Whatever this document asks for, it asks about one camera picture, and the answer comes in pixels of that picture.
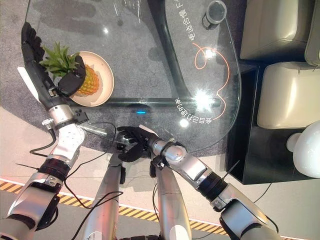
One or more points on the silver left robot leg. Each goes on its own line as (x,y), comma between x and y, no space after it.
(110,190)

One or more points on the round beige plate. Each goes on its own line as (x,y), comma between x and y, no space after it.
(105,75)

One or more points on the black curved table frame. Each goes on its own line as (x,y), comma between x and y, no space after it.
(172,57)

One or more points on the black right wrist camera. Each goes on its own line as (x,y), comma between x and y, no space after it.
(157,167)

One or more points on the glass table with printed lettering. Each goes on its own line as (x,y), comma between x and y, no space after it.
(140,50)

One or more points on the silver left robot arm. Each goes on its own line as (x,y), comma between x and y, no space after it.
(66,140)

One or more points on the yellow pineapple with green crown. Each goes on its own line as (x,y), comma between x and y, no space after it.
(90,80)

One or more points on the silver robot leg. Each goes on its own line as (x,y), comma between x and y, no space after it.
(110,190)
(170,200)

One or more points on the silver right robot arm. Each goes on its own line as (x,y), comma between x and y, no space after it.
(192,166)

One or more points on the beige sofa cushion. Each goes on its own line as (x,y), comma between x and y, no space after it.
(290,95)
(313,32)
(272,27)

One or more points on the grey carpet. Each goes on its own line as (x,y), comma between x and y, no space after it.
(130,82)

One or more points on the silver right robot leg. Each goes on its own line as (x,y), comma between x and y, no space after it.
(170,200)

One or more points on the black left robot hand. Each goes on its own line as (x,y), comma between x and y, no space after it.
(37,72)

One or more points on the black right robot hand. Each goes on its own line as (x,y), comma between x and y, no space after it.
(136,142)

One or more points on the black side table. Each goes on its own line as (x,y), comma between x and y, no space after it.
(260,155)

